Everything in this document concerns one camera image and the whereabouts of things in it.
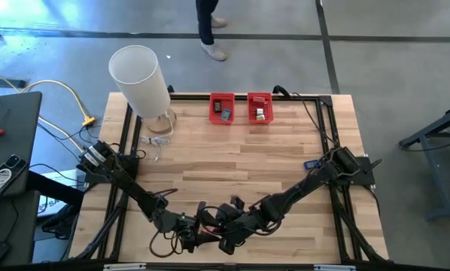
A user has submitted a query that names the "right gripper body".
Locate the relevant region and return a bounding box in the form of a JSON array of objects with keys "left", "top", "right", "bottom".
[{"left": 211, "top": 194, "right": 272, "bottom": 256}]

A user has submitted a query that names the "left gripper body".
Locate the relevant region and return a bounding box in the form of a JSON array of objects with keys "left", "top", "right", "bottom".
[{"left": 172, "top": 201, "right": 211, "bottom": 254}]

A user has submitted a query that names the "wooden lamp base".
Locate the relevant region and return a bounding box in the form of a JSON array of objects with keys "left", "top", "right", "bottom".
[{"left": 141, "top": 108, "right": 178, "bottom": 135}]

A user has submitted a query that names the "red plastic mesh basket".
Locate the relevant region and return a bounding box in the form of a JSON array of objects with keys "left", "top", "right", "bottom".
[
  {"left": 246, "top": 92, "right": 274, "bottom": 125},
  {"left": 208, "top": 92, "right": 236, "bottom": 125}
]

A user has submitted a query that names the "white printed box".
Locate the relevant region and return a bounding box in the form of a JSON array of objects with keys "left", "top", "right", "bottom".
[{"left": 38, "top": 169, "right": 79, "bottom": 219}]

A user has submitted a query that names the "white cylindrical lamp shade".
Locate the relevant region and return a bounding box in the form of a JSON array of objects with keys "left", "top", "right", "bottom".
[{"left": 108, "top": 44, "right": 172, "bottom": 120}]

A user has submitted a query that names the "black side desk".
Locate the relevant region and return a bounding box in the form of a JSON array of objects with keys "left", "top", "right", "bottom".
[{"left": 0, "top": 171, "right": 85, "bottom": 266}]

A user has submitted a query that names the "smartphone in clear case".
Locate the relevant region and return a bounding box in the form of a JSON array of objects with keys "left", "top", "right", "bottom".
[{"left": 0, "top": 154, "right": 27, "bottom": 201}]

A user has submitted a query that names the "dark grey side table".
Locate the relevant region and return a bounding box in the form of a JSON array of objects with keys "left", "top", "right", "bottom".
[{"left": 0, "top": 92, "right": 42, "bottom": 196}]

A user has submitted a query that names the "person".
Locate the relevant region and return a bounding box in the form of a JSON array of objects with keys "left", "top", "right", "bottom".
[{"left": 195, "top": 0, "right": 228, "bottom": 62}]

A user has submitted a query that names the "blue grey metal table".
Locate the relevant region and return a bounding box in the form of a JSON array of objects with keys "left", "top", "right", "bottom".
[{"left": 400, "top": 103, "right": 450, "bottom": 221}]

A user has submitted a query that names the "black flat floor bar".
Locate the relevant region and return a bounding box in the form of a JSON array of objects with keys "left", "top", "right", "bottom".
[{"left": 0, "top": 78, "right": 27, "bottom": 90}]

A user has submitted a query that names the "grey metal bracket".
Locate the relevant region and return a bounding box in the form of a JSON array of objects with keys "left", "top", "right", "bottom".
[
  {"left": 314, "top": 264, "right": 357, "bottom": 271},
  {"left": 103, "top": 263, "right": 147, "bottom": 271}
]

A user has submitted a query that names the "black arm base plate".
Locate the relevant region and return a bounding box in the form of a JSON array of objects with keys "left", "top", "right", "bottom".
[
  {"left": 84, "top": 154, "right": 139, "bottom": 185},
  {"left": 321, "top": 156, "right": 376, "bottom": 187}
]

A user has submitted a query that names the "clear white lamp cable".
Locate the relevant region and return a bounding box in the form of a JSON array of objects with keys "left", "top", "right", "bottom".
[{"left": 138, "top": 111, "right": 173, "bottom": 162}]

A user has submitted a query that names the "black cable bundle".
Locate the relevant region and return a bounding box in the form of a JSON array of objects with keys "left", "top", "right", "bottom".
[{"left": 40, "top": 205, "right": 79, "bottom": 240}]

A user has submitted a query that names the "black power cable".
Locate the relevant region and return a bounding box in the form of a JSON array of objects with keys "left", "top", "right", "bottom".
[{"left": 292, "top": 92, "right": 339, "bottom": 148}]

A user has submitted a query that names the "black aluminium table frame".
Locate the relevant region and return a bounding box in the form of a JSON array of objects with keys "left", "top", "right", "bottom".
[{"left": 72, "top": 92, "right": 390, "bottom": 264}]

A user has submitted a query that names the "large black cable connector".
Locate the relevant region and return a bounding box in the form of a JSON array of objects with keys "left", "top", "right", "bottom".
[{"left": 272, "top": 85, "right": 292, "bottom": 99}]

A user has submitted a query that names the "yellow extension cable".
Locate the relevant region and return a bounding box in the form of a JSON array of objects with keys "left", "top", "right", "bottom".
[
  {"left": 20, "top": 79, "right": 97, "bottom": 127},
  {"left": 0, "top": 63, "right": 87, "bottom": 154}
]

